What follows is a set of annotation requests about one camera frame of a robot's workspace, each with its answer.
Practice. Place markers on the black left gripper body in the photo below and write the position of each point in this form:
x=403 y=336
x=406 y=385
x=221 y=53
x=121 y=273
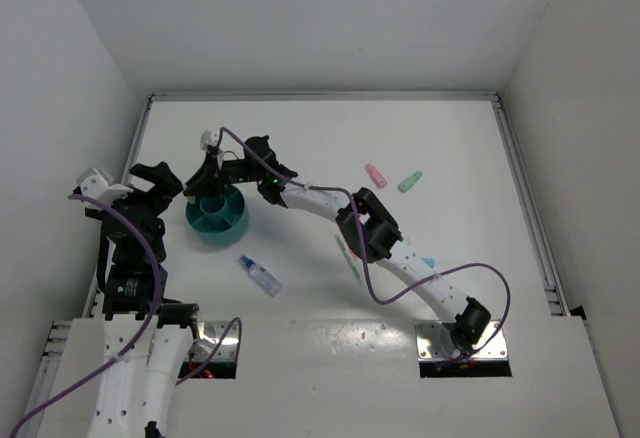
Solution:
x=157 y=199

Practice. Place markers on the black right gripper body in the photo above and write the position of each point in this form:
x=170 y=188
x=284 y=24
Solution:
x=238 y=172

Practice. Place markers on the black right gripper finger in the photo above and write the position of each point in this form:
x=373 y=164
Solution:
x=220 y=178
x=203 y=182

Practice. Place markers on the pink correction tape dispenser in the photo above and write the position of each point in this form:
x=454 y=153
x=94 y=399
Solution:
x=375 y=175

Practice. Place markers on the green correction tape dispenser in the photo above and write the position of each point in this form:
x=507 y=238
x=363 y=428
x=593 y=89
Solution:
x=409 y=182

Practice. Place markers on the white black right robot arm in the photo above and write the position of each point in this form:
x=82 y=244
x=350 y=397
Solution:
x=367 y=227

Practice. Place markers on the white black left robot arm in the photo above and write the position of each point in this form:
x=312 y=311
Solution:
x=146 y=336

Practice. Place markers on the teal round divided organizer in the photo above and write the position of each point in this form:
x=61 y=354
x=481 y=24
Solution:
x=219 y=221

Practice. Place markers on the clear blue spray bottle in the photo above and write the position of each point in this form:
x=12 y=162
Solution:
x=263 y=278

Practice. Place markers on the green pen in wrapper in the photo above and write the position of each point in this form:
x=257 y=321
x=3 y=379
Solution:
x=348 y=256

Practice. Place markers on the red pen in wrapper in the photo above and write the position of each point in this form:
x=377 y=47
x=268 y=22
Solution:
x=352 y=251

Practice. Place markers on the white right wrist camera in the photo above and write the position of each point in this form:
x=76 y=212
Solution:
x=209 y=140

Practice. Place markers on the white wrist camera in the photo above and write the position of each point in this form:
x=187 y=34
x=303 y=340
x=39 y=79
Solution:
x=209 y=140
x=98 y=184

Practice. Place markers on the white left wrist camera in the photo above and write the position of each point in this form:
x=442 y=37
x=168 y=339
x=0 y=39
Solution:
x=98 y=184

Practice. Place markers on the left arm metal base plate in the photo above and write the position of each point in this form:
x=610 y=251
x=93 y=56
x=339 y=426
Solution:
x=216 y=335

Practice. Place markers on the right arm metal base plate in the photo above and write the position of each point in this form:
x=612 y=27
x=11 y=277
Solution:
x=435 y=343

